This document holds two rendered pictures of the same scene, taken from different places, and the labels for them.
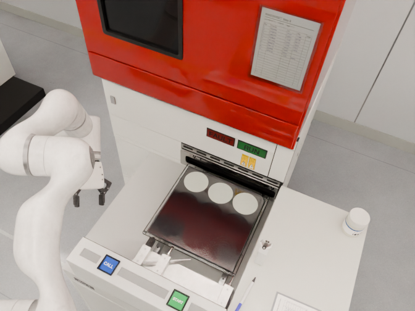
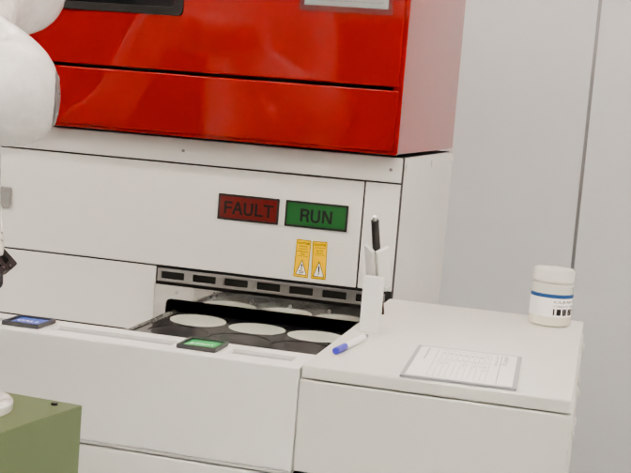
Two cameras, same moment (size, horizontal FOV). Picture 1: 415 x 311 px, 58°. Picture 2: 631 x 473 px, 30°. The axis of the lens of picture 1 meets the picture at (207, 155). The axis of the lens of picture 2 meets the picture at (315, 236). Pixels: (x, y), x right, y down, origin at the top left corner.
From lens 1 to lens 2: 1.49 m
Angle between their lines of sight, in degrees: 45
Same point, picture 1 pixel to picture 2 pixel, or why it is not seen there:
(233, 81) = (275, 30)
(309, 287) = (486, 347)
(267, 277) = (393, 339)
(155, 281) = (143, 335)
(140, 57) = (99, 36)
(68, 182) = not seen: outside the picture
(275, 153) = (363, 207)
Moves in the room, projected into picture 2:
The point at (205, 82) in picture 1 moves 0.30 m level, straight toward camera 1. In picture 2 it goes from (223, 51) to (240, 44)
